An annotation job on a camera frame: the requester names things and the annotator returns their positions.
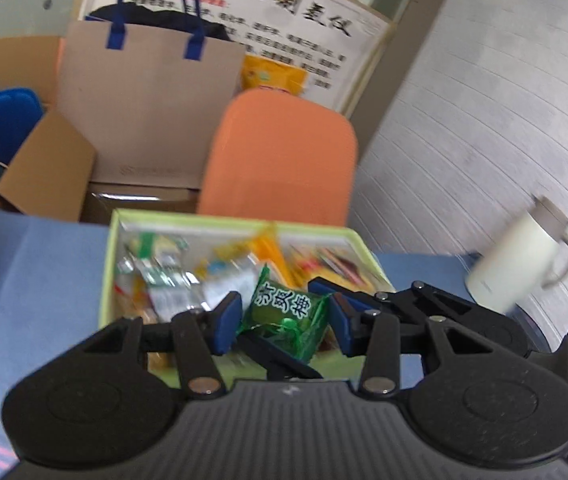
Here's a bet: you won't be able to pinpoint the blue striped tablecloth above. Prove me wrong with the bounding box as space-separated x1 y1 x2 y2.
0 208 540 480

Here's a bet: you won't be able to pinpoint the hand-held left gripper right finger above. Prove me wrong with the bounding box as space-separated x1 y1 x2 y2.
331 294 530 398

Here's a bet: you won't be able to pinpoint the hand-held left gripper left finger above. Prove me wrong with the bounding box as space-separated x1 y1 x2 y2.
81 291 243 398

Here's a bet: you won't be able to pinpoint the open cardboard box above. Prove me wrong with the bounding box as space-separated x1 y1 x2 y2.
0 35 97 223

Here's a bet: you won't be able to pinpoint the brown paper bag blue handles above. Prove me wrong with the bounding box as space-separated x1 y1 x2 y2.
55 0 247 191

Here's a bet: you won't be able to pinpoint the pile of assorted snack packets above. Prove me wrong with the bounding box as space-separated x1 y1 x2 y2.
114 222 380 361

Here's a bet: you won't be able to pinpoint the yellow bag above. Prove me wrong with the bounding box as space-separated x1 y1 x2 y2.
241 55 310 96

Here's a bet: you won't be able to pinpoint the orange chair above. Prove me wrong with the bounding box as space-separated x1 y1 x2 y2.
197 89 358 226

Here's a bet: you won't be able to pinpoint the white thermos jug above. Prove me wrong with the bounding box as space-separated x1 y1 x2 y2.
465 195 568 313

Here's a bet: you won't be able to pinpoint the dark cloth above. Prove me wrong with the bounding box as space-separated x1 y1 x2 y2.
86 4 230 41

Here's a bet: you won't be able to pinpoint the light green cardboard box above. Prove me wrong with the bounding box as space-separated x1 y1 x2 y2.
98 208 396 381

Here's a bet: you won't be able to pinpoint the wall poster with black lettering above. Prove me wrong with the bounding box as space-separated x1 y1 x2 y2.
76 0 395 111

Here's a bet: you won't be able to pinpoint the green candy wrapper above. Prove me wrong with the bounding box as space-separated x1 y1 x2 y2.
236 262 332 363

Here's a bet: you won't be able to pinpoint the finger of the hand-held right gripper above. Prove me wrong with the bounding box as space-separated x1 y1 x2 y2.
238 332 322 381
309 277 475 333

